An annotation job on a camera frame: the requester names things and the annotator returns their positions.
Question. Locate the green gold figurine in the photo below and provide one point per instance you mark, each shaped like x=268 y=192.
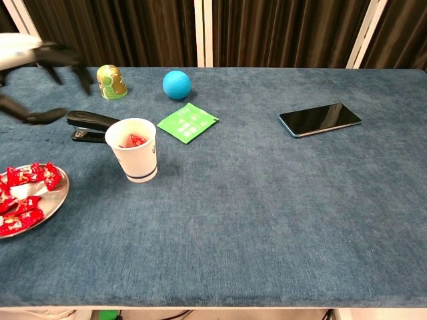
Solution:
x=111 y=83

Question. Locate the blue table mat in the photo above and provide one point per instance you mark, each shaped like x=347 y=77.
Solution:
x=233 y=216

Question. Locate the green sachet packet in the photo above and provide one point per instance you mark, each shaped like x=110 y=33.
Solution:
x=187 y=123

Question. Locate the black stapler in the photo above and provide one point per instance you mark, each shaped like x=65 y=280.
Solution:
x=83 y=117

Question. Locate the silver metal plate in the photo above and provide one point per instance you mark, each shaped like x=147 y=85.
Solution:
x=56 y=200

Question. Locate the black smartphone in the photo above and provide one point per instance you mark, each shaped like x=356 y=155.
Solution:
x=320 y=120

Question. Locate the blue ball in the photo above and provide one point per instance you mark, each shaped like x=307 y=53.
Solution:
x=177 y=85

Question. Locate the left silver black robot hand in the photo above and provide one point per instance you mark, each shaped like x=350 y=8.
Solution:
x=20 y=50

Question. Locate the white paper cup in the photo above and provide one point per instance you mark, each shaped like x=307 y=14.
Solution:
x=136 y=163

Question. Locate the white frame post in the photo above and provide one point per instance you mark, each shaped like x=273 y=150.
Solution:
x=203 y=33
x=21 y=16
x=367 y=33

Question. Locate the bright green object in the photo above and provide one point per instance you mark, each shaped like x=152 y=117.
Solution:
x=108 y=315

